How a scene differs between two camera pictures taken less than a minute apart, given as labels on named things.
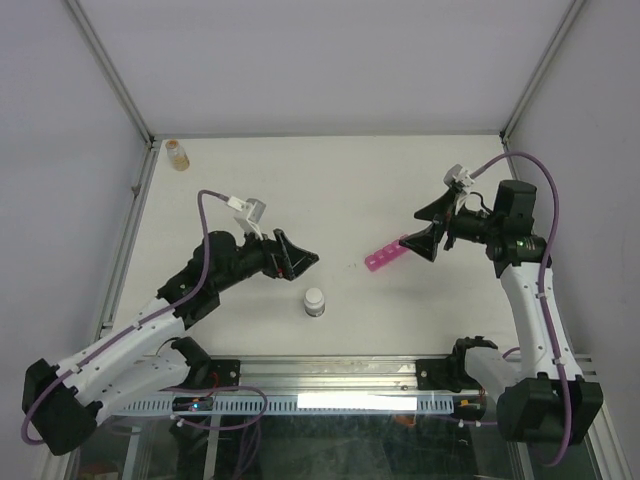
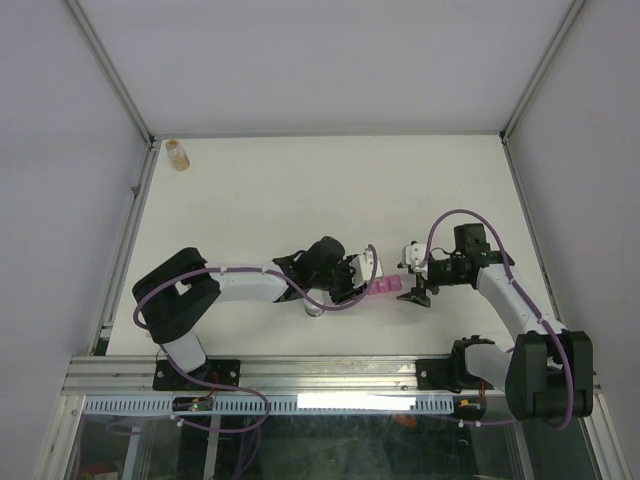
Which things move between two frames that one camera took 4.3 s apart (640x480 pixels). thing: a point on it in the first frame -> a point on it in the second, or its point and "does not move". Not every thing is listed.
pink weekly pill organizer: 385,254 -> 386,284
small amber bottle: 179,158 does not move
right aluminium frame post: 567,21 does not move
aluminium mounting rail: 316,375 does not move
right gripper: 448,207 -> 417,294
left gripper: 296,260 -> 349,290
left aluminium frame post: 111,70 does not move
